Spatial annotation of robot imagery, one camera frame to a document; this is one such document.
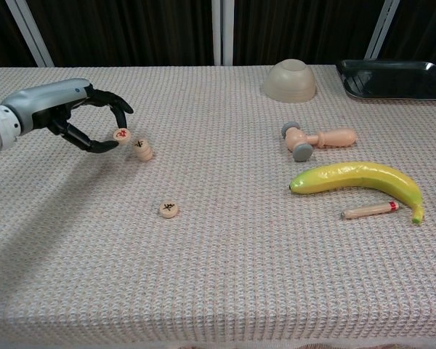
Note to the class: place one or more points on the white frame post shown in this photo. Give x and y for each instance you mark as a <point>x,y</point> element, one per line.
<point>222,32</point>
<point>381,29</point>
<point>29,32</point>

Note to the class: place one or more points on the wooden toy hammer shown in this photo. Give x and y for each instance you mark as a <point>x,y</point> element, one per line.
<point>305,140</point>

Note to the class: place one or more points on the beige woven tablecloth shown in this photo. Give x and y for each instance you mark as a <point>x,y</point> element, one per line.
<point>218,254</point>

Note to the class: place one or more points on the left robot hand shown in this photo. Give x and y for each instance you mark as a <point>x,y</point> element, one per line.
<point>43,102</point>

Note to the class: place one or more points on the wooden stick red band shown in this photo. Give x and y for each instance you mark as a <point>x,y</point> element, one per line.
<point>367,211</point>

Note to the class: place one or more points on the beige upturned bowl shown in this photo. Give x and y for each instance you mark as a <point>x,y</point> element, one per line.
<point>290,85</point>

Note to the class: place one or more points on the yellow banana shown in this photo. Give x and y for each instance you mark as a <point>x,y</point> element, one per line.
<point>356,176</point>

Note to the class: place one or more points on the black rectangular tray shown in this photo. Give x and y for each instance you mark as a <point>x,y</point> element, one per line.
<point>396,81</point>

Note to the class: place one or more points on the black curtain panel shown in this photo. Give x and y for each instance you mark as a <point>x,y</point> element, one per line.
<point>123,32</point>
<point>305,29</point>
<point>0,36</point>
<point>425,29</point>

